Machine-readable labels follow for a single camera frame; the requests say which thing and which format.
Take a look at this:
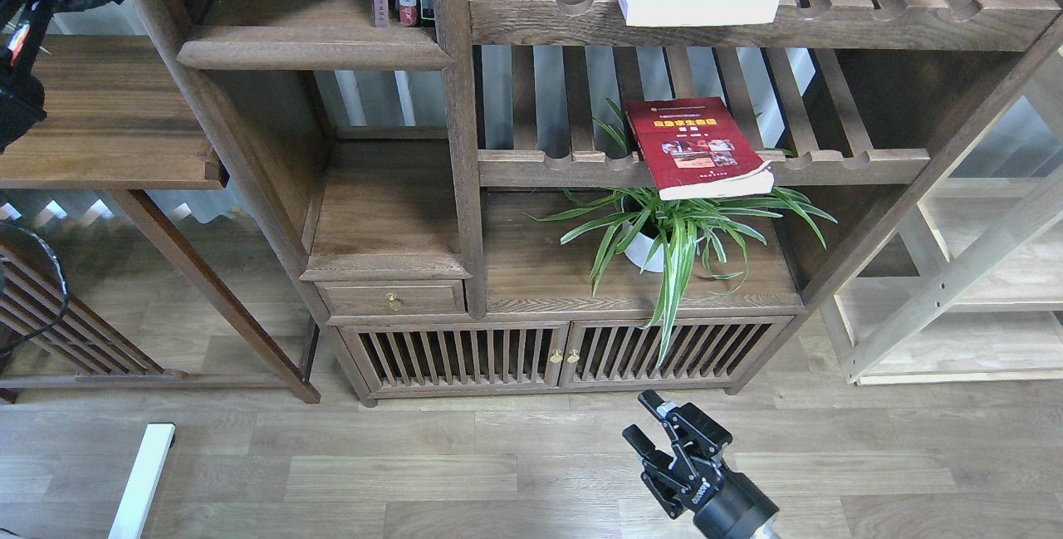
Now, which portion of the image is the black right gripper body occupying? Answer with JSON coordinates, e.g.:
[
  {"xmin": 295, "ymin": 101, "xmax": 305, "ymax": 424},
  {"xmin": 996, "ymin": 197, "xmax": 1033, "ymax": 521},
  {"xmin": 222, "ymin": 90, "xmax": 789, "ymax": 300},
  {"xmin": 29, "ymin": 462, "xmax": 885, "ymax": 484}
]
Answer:
[{"xmin": 643, "ymin": 405, "xmax": 779, "ymax": 538}]

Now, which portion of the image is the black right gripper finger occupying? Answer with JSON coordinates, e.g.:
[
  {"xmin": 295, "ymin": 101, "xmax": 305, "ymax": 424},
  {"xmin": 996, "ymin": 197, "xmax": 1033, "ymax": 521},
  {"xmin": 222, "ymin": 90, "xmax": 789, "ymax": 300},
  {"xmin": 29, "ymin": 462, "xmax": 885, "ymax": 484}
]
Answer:
[
  {"xmin": 638, "ymin": 389, "xmax": 675, "ymax": 424},
  {"xmin": 622, "ymin": 425, "xmax": 665, "ymax": 466}
]

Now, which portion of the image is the red cover book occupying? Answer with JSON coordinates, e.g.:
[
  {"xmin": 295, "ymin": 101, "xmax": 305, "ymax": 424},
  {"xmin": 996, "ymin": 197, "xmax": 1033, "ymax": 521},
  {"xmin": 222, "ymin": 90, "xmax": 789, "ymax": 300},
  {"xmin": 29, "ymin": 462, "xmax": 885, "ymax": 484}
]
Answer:
[{"xmin": 624, "ymin": 96, "xmax": 774, "ymax": 201}]

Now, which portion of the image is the light wooden shelf rack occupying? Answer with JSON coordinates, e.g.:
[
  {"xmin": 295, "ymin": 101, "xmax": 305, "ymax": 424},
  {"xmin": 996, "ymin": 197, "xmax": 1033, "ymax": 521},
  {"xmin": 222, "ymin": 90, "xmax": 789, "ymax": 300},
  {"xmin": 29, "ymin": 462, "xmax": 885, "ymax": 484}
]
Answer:
[{"xmin": 821, "ymin": 53, "xmax": 1062, "ymax": 386}]

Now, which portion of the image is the white plant pot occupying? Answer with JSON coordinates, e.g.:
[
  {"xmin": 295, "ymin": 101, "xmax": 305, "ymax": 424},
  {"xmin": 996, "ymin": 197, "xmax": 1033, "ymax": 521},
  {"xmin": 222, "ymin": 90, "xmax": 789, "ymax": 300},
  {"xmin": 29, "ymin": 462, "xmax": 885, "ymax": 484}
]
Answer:
[{"xmin": 620, "ymin": 195, "xmax": 708, "ymax": 273}]

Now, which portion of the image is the green spider plant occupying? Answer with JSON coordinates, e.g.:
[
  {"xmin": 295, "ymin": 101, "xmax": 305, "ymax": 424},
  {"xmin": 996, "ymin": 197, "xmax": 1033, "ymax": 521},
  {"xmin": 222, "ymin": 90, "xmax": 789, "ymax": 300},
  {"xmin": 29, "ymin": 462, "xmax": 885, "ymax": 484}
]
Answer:
[{"xmin": 549, "ymin": 101, "xmax": 834, "ymax": 336}]

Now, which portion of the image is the dark wooden bookshelf cabinet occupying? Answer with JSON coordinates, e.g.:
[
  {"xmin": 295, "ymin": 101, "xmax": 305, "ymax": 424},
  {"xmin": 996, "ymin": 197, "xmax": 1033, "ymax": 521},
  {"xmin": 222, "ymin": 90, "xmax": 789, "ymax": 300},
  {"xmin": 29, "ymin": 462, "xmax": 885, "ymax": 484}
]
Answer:
[{"xmin": 134, "ymin": 0, "xmax": 1061, "ymax": 405}]

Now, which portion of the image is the dark wooden side table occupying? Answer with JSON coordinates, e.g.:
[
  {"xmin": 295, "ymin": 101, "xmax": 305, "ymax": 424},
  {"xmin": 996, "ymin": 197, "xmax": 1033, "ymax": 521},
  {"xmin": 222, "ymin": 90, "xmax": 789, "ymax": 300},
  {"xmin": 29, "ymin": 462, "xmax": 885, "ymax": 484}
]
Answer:
[{"xmin": 2, "ymin": 35, "xmax": 321, "ymax": 404}]

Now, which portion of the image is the white metal post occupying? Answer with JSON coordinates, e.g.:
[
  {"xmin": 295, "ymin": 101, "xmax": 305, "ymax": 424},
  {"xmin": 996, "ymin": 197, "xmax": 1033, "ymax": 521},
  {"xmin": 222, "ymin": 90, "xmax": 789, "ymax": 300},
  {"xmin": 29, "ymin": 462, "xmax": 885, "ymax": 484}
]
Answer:
[{"xmin": 109, "ymin": 422, "xmax": 176, "ymax": 538}]

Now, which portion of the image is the black cable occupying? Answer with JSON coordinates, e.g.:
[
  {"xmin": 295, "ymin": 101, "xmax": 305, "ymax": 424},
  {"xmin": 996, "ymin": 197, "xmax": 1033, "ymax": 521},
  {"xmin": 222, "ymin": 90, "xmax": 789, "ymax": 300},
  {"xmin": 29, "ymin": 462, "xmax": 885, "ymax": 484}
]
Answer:
[{"xmin": 0, "ymin": 223, "xmax": 70, "ymax": 357}]

